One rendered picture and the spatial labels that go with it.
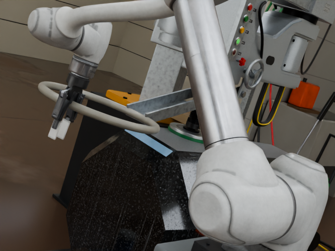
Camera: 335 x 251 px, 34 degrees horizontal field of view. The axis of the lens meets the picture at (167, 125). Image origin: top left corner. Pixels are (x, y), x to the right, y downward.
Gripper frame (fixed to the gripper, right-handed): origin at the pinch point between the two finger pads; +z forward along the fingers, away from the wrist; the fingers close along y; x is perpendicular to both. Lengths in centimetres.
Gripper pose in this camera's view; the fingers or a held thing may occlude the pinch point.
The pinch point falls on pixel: (59, 129)
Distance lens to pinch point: 191.4
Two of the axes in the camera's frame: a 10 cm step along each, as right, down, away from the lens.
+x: -8.5, -4.0, 3.4
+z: -3.8, 9.2, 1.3
